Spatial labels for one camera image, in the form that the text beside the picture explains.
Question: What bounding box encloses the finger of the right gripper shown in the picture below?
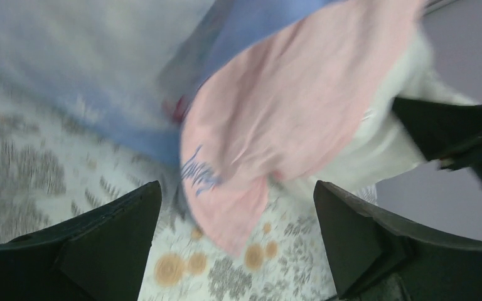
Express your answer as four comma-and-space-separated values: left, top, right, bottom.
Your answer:
392, 98, 482, 183

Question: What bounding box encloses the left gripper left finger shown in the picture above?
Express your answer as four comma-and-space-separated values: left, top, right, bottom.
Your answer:
0, 181, 162, 301

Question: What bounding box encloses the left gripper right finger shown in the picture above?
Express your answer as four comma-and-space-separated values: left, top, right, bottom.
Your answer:
313, 181, 482, 300

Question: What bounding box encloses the white pillow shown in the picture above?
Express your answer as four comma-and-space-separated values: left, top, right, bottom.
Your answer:
281, 27, 477, 204

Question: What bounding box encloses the blue Elsa pillowcase pink inside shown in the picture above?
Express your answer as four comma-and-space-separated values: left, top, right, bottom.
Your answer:
0, 1, 426, 255

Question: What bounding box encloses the floral patterned mat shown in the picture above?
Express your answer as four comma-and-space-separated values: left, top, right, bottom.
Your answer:
0, 80, 336, 300

